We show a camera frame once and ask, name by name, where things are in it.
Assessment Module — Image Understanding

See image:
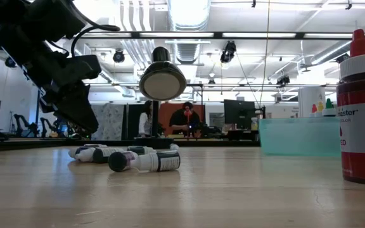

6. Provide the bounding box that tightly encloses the person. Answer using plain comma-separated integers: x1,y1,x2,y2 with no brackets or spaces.
138,100,153,137
169,101,202,137

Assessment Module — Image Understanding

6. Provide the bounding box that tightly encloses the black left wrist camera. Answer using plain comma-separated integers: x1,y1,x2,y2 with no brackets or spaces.
70,54,103,80

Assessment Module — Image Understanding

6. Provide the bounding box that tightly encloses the red tool on stand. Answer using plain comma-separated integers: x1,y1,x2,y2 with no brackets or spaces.
184,106,193,137

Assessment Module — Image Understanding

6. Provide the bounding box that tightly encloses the black aluminium table frame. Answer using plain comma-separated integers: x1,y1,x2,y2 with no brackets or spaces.
0,139,264,153

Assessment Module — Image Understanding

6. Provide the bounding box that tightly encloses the marble patterned partition panel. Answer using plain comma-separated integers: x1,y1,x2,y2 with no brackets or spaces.
90,103,125,141

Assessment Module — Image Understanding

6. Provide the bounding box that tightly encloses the black left wrist camera cable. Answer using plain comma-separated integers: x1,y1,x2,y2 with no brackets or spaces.
70,24,121,58

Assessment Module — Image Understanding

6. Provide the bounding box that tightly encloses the small blue food coloring bottle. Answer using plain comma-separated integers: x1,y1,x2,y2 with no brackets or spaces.
68,146,96,163

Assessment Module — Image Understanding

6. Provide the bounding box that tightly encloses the white round pillar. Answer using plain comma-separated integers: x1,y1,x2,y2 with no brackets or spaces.
298,87,326,118

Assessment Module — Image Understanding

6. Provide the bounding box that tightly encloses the black computer monitor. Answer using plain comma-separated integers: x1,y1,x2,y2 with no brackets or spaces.
223,99,256,130

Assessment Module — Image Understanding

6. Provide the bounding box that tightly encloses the silver ventilation duct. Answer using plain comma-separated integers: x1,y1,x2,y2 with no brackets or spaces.
166,0,212,64

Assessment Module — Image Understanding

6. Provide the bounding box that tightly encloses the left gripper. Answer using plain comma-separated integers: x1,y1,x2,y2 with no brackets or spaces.
0,25,100,134

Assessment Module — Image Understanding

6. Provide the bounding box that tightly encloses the black desk lamp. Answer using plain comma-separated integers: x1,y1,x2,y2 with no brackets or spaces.
134,46,188,149

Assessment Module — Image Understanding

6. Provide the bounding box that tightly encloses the teal translucent plastic bin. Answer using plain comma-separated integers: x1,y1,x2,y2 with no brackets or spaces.
258,116,342,157

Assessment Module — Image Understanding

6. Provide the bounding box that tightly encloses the orange partition panel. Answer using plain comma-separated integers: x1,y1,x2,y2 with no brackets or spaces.
158,103,206,137

